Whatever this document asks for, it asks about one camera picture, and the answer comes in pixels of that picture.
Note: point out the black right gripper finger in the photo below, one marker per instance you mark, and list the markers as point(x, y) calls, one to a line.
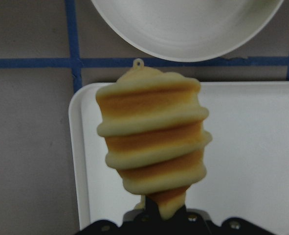
point(137, 220)
point(187, 222)

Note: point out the striped bread loaf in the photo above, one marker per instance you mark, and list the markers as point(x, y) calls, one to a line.
point(152, 123)

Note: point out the cream round plate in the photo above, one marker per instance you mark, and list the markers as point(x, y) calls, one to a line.
point(187, 30)

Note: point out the cream rectangular tray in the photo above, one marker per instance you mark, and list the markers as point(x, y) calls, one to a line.
point(247, 160)

